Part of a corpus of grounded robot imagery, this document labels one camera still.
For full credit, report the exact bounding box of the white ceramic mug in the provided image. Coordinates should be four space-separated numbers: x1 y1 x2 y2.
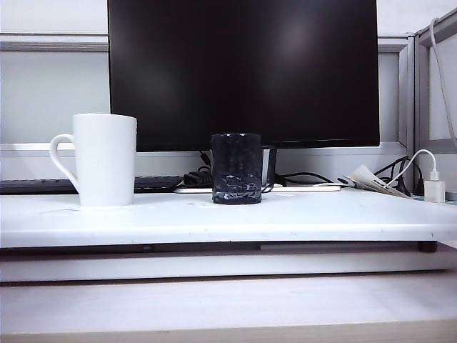
49 113 139 207

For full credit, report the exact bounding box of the folded paper booklet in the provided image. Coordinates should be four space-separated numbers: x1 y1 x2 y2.
337 164 411 199

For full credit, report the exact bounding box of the black keyboard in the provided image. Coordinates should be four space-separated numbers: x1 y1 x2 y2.
0 175 184 195

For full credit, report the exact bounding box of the black computer monitor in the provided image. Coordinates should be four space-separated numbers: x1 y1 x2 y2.
106 0 381 152

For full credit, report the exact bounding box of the black textured cup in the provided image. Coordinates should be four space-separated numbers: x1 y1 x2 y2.
209 133 278 207

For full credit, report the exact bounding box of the black monitor cable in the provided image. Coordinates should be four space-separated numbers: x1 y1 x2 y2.
184 149 335 187

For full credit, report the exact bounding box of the thin white USB cable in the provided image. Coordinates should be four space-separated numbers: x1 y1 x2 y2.
387 149 441 187

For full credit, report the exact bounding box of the white base board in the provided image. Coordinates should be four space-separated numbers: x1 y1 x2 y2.
0 246 449 283

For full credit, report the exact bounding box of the black cable bundle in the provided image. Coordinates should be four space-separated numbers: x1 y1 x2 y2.
373 155 426 197

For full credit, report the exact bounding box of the thick white cable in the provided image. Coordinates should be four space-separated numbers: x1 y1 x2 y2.
429 17 457 142

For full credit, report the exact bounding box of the silver monitor stand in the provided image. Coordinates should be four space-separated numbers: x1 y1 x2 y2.
174 148 343 194

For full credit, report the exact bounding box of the grey cubicle partition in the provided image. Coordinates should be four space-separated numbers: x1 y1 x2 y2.
413 6 457 201
0 31 415 179

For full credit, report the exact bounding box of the white raised board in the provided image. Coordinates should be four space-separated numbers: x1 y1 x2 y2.
0 187 457 249

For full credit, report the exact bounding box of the white USB charger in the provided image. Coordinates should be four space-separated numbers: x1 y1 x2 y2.
423 180 447 204

